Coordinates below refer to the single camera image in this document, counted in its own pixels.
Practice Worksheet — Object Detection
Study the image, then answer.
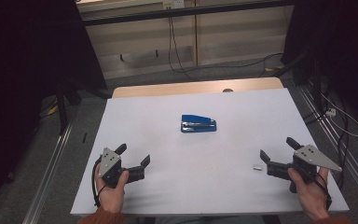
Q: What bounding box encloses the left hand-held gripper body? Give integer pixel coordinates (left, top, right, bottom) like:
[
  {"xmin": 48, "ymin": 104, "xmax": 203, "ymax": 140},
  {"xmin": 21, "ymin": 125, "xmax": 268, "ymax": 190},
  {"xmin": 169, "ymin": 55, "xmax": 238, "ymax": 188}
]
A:
[{"xmin": 99, "ymin": 147, "xmax": 129, "ymax": 189}]

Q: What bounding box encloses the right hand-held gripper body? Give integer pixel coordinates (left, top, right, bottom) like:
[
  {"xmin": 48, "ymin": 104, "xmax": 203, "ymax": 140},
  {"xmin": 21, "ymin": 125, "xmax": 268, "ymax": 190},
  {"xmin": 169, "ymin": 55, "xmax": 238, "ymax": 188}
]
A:
[{"xmin": 287, "ymin": 144, "xmax": 343, "ymax": 194}]

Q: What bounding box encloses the blue stapler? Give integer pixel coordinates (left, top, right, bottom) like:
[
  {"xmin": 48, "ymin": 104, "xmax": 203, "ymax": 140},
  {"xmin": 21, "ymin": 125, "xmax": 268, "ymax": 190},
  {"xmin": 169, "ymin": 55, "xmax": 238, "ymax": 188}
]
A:
[{"xmin": 180, "ymin": 114, "xmax": 217, "ymax": 133}]

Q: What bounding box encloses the person's left hand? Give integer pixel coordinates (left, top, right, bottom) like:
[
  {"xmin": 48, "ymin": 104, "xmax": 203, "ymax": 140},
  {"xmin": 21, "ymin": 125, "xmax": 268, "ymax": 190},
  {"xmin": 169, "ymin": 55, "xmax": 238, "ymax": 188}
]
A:
[{"xmin": 94, "ymin": 162, "xmax": 131, "ymax": 215}]

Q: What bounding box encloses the person's right hand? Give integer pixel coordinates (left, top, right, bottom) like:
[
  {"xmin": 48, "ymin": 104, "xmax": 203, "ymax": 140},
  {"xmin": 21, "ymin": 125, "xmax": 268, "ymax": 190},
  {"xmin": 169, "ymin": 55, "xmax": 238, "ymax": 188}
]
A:
[{"xmin": 287, "ymin": 166, "xmax": 331, "ymax": 222}]

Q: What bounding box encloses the white table cover sheet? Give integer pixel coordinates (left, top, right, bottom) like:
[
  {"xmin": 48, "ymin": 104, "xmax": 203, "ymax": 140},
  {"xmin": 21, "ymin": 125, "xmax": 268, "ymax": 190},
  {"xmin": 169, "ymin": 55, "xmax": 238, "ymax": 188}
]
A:
[{"xmin": 70, "ymin": 88, "xmax": 350, "ymax": 217}]

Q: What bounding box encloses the black metal stand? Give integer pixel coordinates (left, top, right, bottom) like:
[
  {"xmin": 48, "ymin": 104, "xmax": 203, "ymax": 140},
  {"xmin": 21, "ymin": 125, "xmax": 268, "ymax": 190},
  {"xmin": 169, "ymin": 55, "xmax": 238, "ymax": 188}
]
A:
[
  {"xmin": 272, "ymin": 49, "xmax": 324, "ymax": 117},
  {"xmin": 55, "ymin": 77, "xmax": 112, "ymax": 136}
]

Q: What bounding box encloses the yellow floor tape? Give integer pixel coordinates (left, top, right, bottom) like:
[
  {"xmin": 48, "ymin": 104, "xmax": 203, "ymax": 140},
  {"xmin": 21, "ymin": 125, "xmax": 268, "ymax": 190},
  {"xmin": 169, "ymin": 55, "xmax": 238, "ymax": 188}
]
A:
[
  {"xmin": 46, "ymin": 104, "xmax": 60, "ymax": 117},
  {"xmin": 264, "ymin": 63, "xmax": 284, "ymax": 73}
]

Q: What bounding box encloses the wooden table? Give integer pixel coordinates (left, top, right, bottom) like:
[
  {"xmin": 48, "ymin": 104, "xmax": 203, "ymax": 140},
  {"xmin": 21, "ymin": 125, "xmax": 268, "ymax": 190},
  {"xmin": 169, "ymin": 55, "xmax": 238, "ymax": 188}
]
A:
[{"xmin": 111, "ymin": 77, "xmax": 284, "ymax": 99}]

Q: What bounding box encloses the black curtain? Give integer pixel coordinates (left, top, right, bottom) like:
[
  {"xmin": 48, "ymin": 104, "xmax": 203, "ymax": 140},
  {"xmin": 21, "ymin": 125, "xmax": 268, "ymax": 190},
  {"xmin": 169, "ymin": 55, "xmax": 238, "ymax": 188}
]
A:
[
  {"xmin": 0, "ymin": 0, "xmax": 108, "ymax": 216},
  {"xmin": 281, "ymin": 0, "xmax": 358, "ymax": 133}
]

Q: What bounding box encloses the beige cabinet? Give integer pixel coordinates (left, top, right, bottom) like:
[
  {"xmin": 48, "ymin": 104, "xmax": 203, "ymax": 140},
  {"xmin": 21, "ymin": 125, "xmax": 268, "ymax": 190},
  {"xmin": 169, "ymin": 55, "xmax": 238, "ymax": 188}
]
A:
[{"xmin": 76, "ymin": 0, "xmax": 295, "ymax": 80}]

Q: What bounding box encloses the black crossbar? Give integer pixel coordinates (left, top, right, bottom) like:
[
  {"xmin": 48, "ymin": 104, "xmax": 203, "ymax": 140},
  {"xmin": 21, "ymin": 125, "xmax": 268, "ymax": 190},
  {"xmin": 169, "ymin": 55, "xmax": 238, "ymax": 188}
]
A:
[{"xmin": 81, "ymin": 0, "xmax": 295, "ymax": 27}]

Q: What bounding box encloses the left hand-held gripper black cable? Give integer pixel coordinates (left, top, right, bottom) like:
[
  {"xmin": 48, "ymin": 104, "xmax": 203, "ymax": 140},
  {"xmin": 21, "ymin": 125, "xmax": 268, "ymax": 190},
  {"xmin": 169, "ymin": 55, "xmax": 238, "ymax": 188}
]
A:
[{"xmin": 90, "ymin": 157, "xmax": 107, "ymax": 208}]

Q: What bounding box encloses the hand-held gripper black cable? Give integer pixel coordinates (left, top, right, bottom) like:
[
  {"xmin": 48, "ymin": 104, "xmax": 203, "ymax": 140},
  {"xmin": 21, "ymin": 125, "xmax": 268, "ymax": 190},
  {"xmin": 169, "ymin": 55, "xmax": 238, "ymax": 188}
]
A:
[
  {"xmin": 314, "ymin": 172, "xmax": 333, "ymax": 210},
  {"xmin": 90, "ymin": 157, "xmax": 107, "ymax": 208}
]

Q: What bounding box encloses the aluminium floor rail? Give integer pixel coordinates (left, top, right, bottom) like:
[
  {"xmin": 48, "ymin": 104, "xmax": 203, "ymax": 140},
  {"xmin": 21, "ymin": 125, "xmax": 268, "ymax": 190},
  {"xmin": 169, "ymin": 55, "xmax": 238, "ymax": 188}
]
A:
[
  {"xmin": 21, "ymin": 122, "xmax": 75, "ymax": 224},
  {"xmin": 296, "ymin": 85, "xmax": 358, "ymax": 205}
]

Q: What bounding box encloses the bundle of black floor cables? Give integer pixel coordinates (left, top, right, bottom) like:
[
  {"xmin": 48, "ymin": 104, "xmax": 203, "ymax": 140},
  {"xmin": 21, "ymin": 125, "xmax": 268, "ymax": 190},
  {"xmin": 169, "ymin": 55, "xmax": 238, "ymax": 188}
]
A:
[{"xmin": 302, "ymin": 77, "xmax": 351, "ymax": 190}]

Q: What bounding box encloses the right hand-held gripper black cable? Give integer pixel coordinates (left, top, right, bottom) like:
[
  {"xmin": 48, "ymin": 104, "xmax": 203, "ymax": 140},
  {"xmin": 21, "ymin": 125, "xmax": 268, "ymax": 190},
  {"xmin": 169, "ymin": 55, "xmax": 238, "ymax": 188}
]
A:
[{"xmin": 314, "ymin": 172, "xmax": 333, "ymax": 210}]

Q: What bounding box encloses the white cable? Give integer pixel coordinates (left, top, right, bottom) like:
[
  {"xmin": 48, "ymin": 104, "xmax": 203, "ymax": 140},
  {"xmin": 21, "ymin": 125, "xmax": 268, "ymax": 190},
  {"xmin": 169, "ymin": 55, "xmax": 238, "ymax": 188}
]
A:
[{"xmin": 320, "ymin": 92, "xmax": 358, "ymax": 138}]

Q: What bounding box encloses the black floor cable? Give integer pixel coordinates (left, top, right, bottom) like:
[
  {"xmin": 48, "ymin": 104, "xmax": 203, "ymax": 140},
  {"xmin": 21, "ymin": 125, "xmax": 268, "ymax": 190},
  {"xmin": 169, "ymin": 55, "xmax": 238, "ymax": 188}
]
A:
[{"xmin": 183, "ymin": 52, "xmax": 284, "ymax": 78}]

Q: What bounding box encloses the black hanging cable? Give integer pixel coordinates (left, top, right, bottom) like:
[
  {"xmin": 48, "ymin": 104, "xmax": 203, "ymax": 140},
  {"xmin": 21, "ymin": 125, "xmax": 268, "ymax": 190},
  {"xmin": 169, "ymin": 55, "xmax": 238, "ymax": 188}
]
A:
[{"xmin": 167, "ymin": 16, "xmax": 197, "ymax": 81}]

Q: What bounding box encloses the white wall socket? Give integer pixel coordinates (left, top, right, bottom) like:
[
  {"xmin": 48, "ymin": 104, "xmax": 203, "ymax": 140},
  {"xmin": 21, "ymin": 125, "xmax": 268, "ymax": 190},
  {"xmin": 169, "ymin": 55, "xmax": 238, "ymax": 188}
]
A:
[{"xmin": 162, "ymin": 0, "xmax": 186, "ymax": 10}]

